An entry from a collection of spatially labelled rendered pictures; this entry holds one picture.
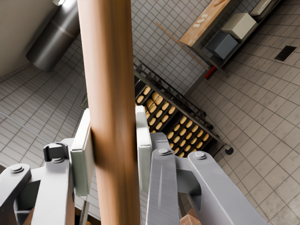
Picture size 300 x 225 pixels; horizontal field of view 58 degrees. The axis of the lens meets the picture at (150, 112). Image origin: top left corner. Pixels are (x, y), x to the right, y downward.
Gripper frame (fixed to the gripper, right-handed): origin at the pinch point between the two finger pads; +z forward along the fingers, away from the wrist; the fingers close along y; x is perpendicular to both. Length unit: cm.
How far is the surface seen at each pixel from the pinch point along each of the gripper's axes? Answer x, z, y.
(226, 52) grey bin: -52, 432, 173
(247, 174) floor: -153, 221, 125
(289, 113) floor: -95, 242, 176
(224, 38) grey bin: -30, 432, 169
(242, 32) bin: -21, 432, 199
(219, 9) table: 15, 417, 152
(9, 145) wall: -84, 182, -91
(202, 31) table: -16, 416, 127
